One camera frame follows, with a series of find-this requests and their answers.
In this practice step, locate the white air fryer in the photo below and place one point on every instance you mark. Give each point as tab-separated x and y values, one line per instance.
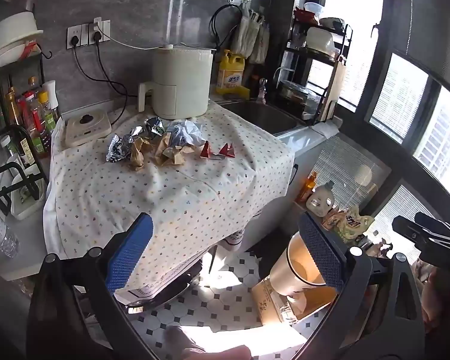
180	82

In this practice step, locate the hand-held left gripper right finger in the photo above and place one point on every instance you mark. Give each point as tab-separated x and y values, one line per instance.
322	251

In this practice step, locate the person's right hand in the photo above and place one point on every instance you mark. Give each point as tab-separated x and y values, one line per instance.
440	292

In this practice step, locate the white plug adapter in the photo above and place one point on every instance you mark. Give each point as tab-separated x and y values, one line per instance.
97	24

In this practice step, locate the wooden cutting board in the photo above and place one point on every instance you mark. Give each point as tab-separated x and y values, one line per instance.
333	90

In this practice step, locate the cream induction cooker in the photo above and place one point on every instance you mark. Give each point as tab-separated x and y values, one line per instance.
86	131

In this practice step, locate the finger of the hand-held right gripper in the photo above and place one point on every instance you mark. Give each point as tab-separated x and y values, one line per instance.
412	234
435	223

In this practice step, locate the clear water bottle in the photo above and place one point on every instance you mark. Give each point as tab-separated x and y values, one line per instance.
0	232

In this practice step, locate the orange bottle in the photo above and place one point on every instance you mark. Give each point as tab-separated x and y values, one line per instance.
308	189

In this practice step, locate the sink faucet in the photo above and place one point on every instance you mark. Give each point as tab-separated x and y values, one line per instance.
262	88

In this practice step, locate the silver green snack wrapper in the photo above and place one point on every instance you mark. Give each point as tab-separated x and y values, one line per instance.
153	125

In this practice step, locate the white blue paper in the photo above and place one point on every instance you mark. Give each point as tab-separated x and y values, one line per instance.
187	133

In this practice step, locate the brown paper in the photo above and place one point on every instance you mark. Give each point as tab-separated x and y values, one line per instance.
168	150
138	153

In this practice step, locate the white detergent bottle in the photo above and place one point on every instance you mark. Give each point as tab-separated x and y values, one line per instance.
318	202

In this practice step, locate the red triangular carton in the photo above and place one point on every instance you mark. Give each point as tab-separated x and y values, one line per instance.
207	150
228	150

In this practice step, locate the floral white tablecloth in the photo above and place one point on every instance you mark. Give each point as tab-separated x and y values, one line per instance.
172	202

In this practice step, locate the person's leg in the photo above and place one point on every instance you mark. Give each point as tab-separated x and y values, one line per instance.
195	348

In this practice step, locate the hanging plastic bags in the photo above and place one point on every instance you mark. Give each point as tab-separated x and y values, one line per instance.
249	37

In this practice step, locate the yellow dish soap bottle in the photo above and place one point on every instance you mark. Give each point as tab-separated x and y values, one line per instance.
230	75

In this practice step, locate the white plastic tray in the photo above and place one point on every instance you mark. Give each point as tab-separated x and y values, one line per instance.
26	210

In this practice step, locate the black dish rack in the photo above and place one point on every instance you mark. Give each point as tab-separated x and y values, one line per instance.
348	37

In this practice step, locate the glass lidded pot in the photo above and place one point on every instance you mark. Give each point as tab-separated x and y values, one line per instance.
298	93

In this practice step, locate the yellow green refill pouch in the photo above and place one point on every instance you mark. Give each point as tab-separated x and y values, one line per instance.
350	225

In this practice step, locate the white wall socket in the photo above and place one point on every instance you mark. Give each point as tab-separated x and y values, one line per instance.
75	37

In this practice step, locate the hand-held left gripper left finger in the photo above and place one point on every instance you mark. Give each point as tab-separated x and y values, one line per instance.
131	251

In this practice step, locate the red bowl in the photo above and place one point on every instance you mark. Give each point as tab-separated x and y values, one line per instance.
305	17

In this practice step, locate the steel sink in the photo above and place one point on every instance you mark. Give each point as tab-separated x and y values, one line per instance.
262	116

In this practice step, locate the window blind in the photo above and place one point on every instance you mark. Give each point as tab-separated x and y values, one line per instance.
401	202
345	172

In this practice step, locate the black window frame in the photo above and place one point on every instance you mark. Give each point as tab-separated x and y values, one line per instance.
435	93

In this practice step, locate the white paper bucket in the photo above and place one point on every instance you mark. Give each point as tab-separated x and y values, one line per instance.
285	270

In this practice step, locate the white plastic bowl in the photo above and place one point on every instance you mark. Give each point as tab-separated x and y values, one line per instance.
320	39

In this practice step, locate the grey cabinet doors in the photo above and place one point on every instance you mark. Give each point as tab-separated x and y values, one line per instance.
303	146

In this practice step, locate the row of condiment bottles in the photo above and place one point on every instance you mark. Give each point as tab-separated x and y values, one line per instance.
33	120

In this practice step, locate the silver foil wrapper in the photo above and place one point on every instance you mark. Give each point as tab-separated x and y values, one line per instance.
120	148

